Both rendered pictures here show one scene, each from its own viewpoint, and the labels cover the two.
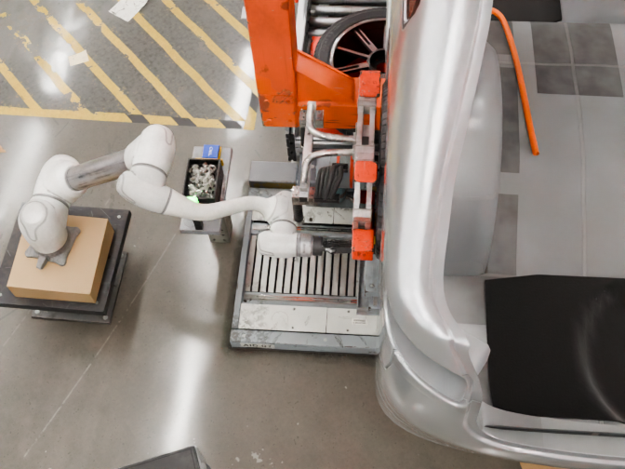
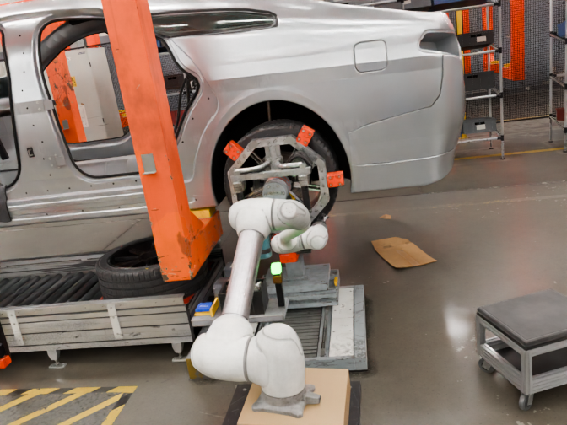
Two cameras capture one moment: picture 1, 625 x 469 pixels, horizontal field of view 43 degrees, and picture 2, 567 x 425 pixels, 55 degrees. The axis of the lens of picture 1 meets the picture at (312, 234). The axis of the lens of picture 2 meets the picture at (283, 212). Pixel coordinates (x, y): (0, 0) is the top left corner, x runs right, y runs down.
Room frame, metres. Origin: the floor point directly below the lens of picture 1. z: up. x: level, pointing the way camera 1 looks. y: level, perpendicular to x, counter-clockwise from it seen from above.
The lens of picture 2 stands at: (1.56, 2.71, 1.58)
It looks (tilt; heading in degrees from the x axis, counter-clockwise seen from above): 17 degrees down; 272
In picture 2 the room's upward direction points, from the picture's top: 8 degrees counter-clockwise
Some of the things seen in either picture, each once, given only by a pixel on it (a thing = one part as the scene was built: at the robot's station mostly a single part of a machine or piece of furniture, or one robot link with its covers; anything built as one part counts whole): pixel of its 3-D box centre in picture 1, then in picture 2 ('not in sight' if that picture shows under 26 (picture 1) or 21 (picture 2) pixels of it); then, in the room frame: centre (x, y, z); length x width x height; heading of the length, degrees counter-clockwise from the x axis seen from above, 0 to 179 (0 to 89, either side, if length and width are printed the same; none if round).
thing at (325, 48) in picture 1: (383, 74); (153, 268); (2.49, -0.39, 0.39); 0.66 x 0.66 x 0.24
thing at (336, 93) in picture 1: (359, 89); (194, 223); (2.16, -0.24, 0.69); 0.52 x 0.17 x 0.35; 82
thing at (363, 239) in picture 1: (362, 244); (335, 179); (1.34, -0.17, 0.85); 0.09 x 0.08 x 0.07; 172
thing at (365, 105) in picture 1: (364, 169); (278, 185); (1.65, -0.21, 0.85); 0.54 x 0.07 x 0.54; 172
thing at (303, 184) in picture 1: (328, 163); (289, 156); (1.57, -0.07, 1.03); 0.19 x 0.18 x 0.11; 82
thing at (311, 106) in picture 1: (332, 116); (252, 160); (1.76, -0.10, 1.03); 0.19 x 0.18 x 0.11; 82
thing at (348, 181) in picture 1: (345, 168); (277, 188); (1.66, -0.14, 0.85); 0.21 x 0.14 x 0.14; 82
